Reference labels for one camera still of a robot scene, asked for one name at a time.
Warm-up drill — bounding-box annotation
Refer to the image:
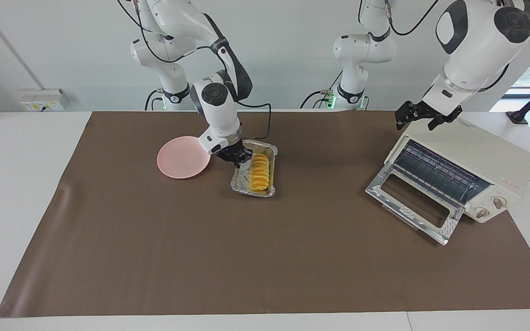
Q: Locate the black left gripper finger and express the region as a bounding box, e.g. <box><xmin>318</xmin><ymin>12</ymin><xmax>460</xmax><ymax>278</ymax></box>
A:
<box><xmin>403</xmin><ymin>100</ymin><xmax>421</xmax><ymax>122</ymax></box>
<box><xmin>394</xmin><ymin>106</ymin><xmax>409</xmax><ymax>131</ymax></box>

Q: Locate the aluminium foil tray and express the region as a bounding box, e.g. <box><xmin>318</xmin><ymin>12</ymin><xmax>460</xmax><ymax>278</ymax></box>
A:
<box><xmin>230</xmin><ymin>139</ymin><xmax>279</xmax><ymax>199</ymax></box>

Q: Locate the white toaster oven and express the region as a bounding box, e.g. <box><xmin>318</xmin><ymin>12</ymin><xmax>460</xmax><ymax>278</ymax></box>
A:
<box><xmin>383</xmin><ymin>117</ymin><xmax>530</xmax><ymax>225</ymax></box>

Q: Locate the chrome glass oven door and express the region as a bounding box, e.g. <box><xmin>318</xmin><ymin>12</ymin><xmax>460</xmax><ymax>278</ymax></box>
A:
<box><xmin>364</xmin><ymin>163</ymin><xmax>466</xmax><ymax>246</ymax></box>

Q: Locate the pink round plate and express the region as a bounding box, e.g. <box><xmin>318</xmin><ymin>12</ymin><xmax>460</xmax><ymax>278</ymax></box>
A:
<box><xmin>156</xmin><ymin>135</ymin><xmax>212</xmax><ymax>180</ymax></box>

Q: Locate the brown table mat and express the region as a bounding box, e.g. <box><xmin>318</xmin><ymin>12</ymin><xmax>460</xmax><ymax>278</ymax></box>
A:
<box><xmin>0</xmin><ymin>110</ymin><xmax>530</xmax><ymax>318</ymax></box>

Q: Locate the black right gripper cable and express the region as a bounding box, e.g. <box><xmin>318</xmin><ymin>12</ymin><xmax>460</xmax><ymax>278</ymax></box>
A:
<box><xmin>117</xmin><ymin>0</ymin><xmax>273</xmax><ymax>141</ymax></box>

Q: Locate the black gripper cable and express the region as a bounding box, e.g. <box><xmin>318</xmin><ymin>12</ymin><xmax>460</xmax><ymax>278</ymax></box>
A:
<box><xmin>117</xmin><ymin>0</ymin><xmax>273</xmax><ymax>141</ymax></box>
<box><xmin>358</xmin><ymin>0</ymin><xmax>441</xmax><ymax>38</ymax></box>

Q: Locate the metal oven wire rack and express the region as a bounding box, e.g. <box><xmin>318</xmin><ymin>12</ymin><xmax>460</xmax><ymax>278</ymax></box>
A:
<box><xmin>393</xmin><ymin>140</ymin><xmax>492</xmax><ymax>205</ymax></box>

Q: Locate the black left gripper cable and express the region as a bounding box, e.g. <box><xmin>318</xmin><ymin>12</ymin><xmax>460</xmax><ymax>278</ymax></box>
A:
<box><xmin>358</xmin><ymin>0</ymin><xmax>441</xmax><ymax>38</ymax></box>

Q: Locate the black arm base cable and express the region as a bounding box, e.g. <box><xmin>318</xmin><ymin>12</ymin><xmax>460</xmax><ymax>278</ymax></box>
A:
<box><xmin>144</xmin><ymin>88</ymin><xmax>167</xmax><ymax>111</ymax></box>
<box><xmin>299</xmin><ymin>70</ymin><xmax>344</xmax><ymax>110</ymax></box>

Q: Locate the white wall socket box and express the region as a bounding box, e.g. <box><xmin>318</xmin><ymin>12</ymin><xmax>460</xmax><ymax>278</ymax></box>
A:
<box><xmin>19</xmin><ymin>88</ymin><xmax>69</xmax><ymax>112</ymax></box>

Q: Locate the grey wall conduit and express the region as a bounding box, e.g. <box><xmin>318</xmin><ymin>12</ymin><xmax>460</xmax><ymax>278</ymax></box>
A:
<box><xmin>0</xmin><ymin>0</ymin><xmax>46</xmax><ymax>91</ymax></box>

